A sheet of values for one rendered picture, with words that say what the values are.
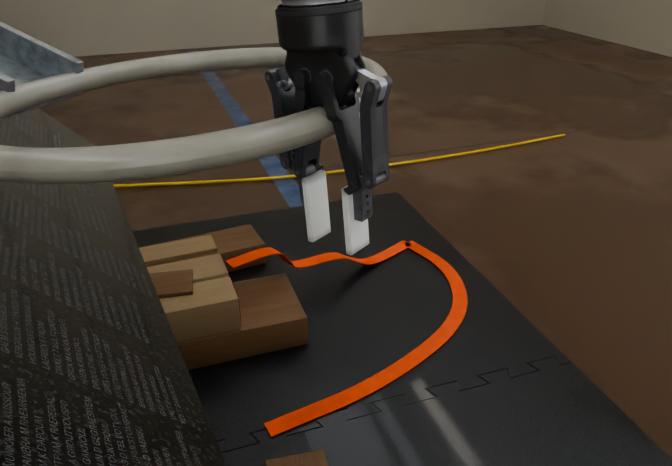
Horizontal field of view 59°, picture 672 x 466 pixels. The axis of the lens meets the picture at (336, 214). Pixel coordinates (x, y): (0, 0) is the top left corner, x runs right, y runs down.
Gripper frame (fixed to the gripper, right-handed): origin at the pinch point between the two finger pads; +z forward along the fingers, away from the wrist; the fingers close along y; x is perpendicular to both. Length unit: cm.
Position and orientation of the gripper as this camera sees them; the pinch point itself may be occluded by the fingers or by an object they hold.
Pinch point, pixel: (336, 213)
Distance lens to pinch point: 59.2
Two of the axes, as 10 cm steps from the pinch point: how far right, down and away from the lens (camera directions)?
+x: -6.4, 3.6, -6.7
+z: 0.8, 9.1, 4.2
